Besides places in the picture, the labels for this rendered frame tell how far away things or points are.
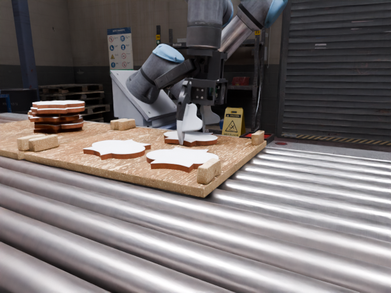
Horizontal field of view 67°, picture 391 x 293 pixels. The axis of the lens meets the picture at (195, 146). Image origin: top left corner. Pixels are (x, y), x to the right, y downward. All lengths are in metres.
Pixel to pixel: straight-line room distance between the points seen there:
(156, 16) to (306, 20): 2.75
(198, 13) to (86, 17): 6.63
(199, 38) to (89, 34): 6.58
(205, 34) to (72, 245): 0.47
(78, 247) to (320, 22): 5.13
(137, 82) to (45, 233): 0.93
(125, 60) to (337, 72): 4.04
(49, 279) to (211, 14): 0.53
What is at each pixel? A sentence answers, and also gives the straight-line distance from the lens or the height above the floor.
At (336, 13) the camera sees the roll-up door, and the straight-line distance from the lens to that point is 5.31.
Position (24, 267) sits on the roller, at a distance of 0.33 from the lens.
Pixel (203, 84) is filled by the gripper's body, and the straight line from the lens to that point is 0.64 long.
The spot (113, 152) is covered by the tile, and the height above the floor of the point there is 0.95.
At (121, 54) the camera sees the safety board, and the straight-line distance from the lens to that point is 6.61.
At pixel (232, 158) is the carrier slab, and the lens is 0.56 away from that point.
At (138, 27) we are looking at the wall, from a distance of 6.41.
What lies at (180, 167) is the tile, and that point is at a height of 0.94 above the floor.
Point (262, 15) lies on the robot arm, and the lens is 1.10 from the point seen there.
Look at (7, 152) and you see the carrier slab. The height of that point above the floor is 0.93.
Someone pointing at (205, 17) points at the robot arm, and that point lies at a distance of 0.65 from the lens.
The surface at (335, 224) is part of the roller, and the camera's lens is 0.41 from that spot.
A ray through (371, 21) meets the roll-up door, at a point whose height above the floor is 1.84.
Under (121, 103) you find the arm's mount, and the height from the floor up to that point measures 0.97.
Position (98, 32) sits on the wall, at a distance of 7.01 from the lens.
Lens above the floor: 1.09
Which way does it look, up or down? 14 degrees down
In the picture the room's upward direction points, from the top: straight up
